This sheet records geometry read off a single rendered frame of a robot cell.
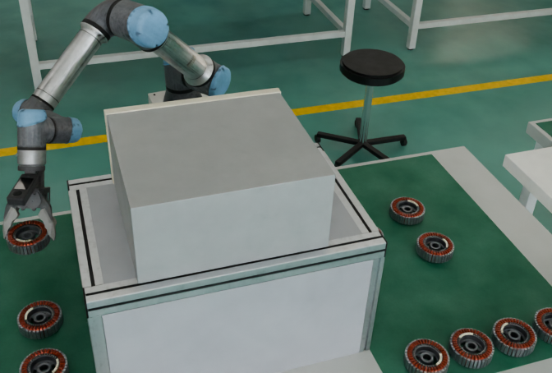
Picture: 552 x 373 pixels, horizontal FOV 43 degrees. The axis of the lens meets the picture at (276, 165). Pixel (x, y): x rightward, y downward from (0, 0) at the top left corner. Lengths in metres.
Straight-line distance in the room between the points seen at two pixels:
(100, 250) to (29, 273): 0.56
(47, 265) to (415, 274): 1.07
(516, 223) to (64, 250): 1.43
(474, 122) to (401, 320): 2.62
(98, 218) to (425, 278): 0.97
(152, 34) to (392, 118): 2.47
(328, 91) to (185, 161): 3.12
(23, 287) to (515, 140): 3.07
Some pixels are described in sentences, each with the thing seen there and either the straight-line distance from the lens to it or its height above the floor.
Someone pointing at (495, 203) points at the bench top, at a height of 0.75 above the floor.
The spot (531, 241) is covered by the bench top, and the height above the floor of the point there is 0.75.
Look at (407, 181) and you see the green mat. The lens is 2.48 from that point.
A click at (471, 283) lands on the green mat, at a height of 0.75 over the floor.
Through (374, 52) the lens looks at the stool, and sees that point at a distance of 3.81.
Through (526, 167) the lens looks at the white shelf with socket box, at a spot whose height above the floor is 1.21.
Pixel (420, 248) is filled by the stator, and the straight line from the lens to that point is 2.15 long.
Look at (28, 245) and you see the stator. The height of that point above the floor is 0.91.
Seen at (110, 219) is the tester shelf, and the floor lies 1.11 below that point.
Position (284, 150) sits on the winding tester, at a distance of 1.54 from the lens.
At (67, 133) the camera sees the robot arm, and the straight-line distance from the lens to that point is 2.05.
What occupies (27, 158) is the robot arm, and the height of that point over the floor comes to 1.09.
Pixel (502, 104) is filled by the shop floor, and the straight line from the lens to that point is 4.71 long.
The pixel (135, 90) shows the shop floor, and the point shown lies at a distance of 4.55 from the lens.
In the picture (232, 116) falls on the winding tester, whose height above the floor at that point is 1.32.
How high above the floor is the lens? 2.16
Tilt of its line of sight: 35 degrees down
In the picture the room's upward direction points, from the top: 3 degrees clockwise
